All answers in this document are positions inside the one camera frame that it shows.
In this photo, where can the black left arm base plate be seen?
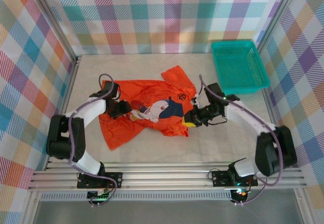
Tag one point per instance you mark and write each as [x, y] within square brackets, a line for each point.
[115, 179]

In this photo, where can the aluminium mounting rail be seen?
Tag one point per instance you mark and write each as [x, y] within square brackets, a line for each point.
[164, 177]

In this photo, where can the aluminium frame post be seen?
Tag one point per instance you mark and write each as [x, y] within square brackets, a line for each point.
[55, 18]
[277, 13]

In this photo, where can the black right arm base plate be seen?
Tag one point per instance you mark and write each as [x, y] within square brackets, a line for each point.
[220, 179]

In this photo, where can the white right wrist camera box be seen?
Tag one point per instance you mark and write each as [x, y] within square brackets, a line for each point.
[197, 98]

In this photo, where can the teal plastic mesh basket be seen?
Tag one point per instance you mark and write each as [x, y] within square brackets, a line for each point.
[238, 64]

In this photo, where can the orange t-shirt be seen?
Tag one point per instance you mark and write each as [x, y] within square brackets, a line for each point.
[152, 92]

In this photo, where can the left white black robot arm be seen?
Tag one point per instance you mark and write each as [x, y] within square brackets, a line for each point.
[88, 112]

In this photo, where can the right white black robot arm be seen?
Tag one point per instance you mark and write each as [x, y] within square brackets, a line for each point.
[245, 117]

